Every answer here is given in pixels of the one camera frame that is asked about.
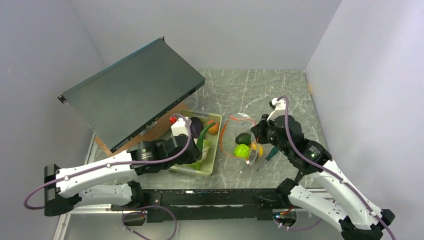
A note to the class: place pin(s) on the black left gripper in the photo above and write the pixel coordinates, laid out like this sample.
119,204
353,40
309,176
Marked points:
194,156

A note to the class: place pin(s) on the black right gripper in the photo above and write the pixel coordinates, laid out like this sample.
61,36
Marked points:
258,130

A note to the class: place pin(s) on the dark green avocado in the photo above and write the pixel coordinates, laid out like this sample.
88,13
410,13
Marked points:
244,138

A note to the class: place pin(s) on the clear zip bag orange zipper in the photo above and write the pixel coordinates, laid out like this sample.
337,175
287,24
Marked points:
236,124

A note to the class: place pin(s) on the green bell pepper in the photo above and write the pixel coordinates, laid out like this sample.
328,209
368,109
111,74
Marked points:
242,151

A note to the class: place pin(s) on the green cucumber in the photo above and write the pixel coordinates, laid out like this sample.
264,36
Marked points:
201,137

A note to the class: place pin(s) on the orange red peach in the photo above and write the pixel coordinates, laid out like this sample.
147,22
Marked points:
214,127

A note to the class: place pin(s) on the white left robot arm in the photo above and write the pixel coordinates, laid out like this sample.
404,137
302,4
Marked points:
85,185

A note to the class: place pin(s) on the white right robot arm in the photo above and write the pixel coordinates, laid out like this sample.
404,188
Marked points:
352,214

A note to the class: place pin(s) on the white cauliflower with leaves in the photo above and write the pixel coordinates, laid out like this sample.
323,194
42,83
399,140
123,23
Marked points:
206,144

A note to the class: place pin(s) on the dark purple eggplant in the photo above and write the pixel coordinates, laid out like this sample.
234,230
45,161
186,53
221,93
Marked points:
196,127

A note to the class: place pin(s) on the light green plastic tray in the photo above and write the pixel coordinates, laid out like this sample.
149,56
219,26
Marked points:
208,164

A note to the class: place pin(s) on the dark grey rack server chassis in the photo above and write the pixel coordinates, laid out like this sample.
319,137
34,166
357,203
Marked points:
121,101

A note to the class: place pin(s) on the green handled screwdriver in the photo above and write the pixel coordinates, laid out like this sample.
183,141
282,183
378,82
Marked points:
270,155

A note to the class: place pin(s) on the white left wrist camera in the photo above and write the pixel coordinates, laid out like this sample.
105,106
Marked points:
179,126

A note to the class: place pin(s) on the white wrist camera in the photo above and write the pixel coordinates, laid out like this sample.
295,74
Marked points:
179,126
278,106

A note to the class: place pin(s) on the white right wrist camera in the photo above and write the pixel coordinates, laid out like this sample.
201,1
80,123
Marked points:
278,106

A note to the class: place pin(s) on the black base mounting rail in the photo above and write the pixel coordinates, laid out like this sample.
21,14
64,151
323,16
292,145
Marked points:
162,205

